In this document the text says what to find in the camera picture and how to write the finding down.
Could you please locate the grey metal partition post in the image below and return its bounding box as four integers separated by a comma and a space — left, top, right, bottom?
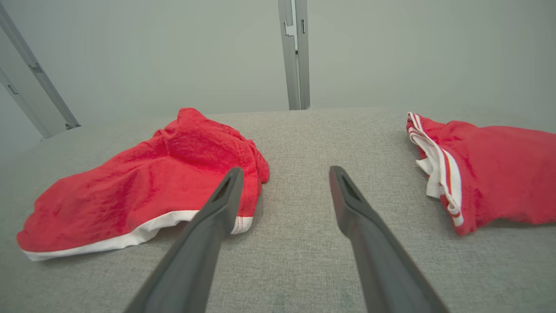
278, 0, 311, 111

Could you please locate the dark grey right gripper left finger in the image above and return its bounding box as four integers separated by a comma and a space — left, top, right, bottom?
124, 167, 245, 313

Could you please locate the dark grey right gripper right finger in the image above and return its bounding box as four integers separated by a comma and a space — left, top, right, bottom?
328, 165, 449, 313

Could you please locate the red shorts white hem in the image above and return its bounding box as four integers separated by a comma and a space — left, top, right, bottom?
17, 107, 270, 262

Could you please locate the grey slanted partition frame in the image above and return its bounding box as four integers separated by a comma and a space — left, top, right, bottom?
0, 2, 82, 140

